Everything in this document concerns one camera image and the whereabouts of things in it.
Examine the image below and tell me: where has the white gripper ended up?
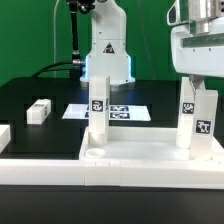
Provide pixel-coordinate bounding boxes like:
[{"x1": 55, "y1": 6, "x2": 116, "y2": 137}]
[{"x1": 167, "y1": 3, "x2": 224, "y2": 96}]

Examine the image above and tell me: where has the white desk top tray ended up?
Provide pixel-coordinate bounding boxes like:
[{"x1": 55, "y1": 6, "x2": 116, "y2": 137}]
[{"x1": 78, "y1": 125, "x2": 224, "y2": 165}]

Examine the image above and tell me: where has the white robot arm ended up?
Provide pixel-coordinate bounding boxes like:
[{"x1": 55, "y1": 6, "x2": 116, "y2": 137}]
[{"x1": 80, "y1": 0, "x2": 224, "y2": 90}]

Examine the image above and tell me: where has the fiducial marker sheet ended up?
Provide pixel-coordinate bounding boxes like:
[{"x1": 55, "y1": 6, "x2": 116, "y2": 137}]
[{"x1": 62, "y1": 104, "x2": 151, "y2": 121}]

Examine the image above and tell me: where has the white left fence piece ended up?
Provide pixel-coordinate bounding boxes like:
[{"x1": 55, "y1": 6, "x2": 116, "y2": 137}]
[{"x1": 0, "y1": 125, "x2": 11, "y2": 153}]

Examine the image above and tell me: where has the white front fence wall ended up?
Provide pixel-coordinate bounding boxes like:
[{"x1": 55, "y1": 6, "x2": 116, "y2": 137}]
[{"x1": 0, "y1": 159, "x2": 224, "y2": 189}]

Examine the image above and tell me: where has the black cable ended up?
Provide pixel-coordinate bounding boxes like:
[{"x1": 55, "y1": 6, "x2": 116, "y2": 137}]
[{"x1": 31, "y1": 60, "x2": 86, "y2": 79}]

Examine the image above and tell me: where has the white cable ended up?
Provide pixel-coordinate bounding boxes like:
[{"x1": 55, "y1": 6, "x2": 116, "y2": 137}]
[{"x1": 53, "y1": 0, "x2": 63, "y2": 69}]

